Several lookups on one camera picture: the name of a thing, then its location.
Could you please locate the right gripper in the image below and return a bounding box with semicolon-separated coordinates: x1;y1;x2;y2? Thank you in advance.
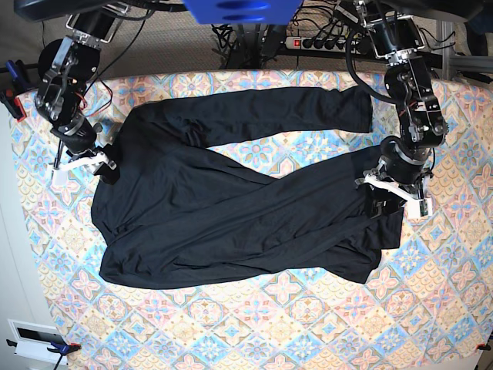
50;123;119;185

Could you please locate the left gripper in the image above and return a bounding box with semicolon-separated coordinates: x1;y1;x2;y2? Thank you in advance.
355;140;434;219

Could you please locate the black t-shirt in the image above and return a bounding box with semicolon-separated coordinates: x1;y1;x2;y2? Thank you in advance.
91;86;404;290

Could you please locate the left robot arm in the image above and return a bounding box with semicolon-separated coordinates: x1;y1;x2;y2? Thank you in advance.
345;1;448;218

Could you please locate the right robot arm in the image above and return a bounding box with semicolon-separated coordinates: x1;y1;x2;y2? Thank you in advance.
14;1;129;184

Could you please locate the blue clamp top left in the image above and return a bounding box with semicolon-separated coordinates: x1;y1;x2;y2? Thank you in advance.
1;59;38;83

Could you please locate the blue clamp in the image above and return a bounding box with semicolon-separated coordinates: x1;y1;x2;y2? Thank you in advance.
1;59;38;83
6;339;82;369

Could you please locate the white power strip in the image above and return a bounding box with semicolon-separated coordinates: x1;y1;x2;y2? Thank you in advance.
284;36;346;52

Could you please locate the orange clamp bottom right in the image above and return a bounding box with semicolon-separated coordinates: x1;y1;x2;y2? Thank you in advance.
476;343;492;352

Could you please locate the blue clamp bottom left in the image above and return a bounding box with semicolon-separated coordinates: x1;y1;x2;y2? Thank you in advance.
6;339;82;369

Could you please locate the white floor outlet box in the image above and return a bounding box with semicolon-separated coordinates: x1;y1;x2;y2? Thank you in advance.
8;319;65;365

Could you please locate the aluminium frame post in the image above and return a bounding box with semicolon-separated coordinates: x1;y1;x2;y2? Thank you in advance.
436;21;492;80

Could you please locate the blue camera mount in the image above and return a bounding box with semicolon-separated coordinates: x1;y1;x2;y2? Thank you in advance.
183;0;303;25

